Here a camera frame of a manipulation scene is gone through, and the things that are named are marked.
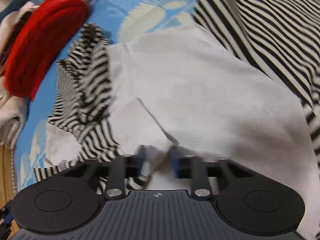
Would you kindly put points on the blue patterned bed mat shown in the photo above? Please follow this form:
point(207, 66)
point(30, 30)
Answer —
point(41, 144)

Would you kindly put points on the red folded blanket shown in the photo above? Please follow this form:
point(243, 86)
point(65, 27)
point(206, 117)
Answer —
point(42, 37)

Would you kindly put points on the cream folded quilt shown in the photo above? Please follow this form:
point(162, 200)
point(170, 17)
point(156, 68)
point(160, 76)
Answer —
point(13, 108)

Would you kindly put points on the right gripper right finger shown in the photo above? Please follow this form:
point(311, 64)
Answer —
point(244, 199)

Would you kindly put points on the striped white small shirt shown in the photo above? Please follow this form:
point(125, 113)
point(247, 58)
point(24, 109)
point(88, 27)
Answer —
point(241, 81)

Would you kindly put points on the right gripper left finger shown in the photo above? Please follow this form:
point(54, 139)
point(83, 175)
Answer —
point(71, 199)

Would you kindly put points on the wooden headboard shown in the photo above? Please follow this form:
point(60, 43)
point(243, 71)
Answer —
point(7, 173)

